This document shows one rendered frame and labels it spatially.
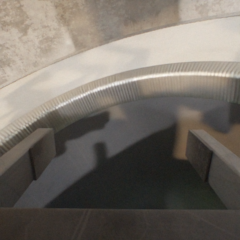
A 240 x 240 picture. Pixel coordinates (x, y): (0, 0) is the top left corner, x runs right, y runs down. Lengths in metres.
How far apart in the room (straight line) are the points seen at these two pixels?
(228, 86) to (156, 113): 0.15
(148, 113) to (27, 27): 0.77
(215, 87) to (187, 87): 0.05
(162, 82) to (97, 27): 0.58
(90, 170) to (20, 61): 0.79
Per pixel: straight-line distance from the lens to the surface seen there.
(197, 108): 0.37
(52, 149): 0.17
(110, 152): 0.47
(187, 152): 0.17
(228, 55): 0.38
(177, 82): 0.34
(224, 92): 0.33
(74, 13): 0.90
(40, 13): 0.96
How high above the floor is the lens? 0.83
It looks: 49 degrees down
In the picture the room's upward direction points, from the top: 169 degrees counter-clockwise
